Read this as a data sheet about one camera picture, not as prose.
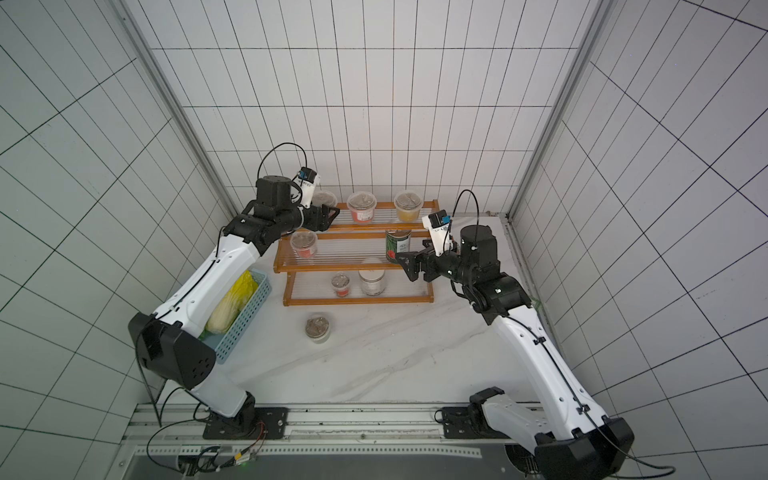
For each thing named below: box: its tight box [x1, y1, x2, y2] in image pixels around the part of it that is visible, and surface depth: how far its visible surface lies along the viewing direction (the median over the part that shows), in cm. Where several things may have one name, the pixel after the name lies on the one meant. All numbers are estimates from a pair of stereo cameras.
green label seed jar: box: [305, 317, 330, 344], surface depth 85 cm
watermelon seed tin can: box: [385, 230, 412, 264], surface depth 81 cm
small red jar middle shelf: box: [290, 230, 318, 259], surface depth 87 cm
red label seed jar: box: [347, 191, 378, 224], surface depth 78 cm
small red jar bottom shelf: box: [331, 271, 352, 298], surface depth 94 cm
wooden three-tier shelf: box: [273, 199, 441, 306], surface depth 89 cm
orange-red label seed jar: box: [312, 191, 338, 208], surface depth 79 cm
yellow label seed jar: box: [394, 191, 424, 223], surface depth 79 cm
